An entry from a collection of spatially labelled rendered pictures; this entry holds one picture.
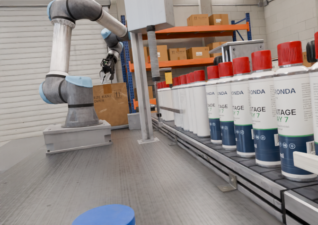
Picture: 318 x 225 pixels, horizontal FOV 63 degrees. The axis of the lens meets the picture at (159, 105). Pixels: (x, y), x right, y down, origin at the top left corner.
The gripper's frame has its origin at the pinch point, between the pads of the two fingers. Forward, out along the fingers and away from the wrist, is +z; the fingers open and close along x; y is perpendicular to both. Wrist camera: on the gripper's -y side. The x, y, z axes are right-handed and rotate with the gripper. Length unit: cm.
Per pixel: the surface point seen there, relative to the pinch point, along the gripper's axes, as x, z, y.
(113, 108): 7.7, 7.6, -13.9
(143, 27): 29, 18, 57
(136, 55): 27, 21, 46
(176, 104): 47, 36, 36
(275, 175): 64, 81, 79
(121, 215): 43, 93, 87
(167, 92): 41.2, 16.0, 20.0
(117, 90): 7.8, -1.8, -6.7
